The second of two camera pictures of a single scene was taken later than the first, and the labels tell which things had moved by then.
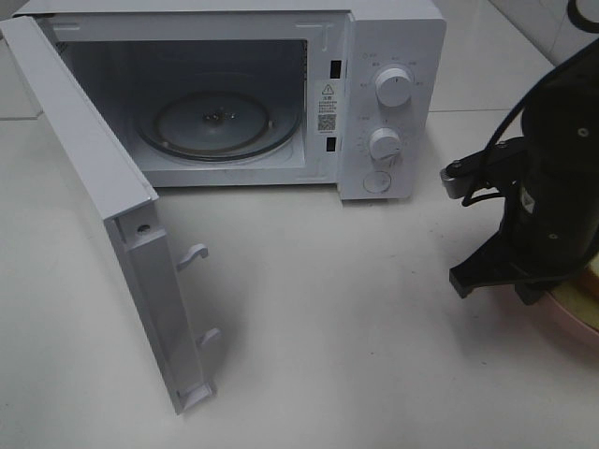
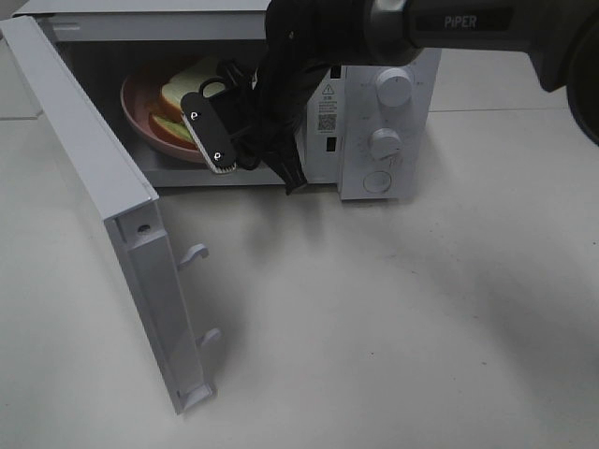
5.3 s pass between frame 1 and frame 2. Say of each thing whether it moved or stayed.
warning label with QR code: stayed
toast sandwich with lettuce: moved
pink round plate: moved
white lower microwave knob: stayed
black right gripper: moved
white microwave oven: stayed
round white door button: stayed
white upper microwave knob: stayed
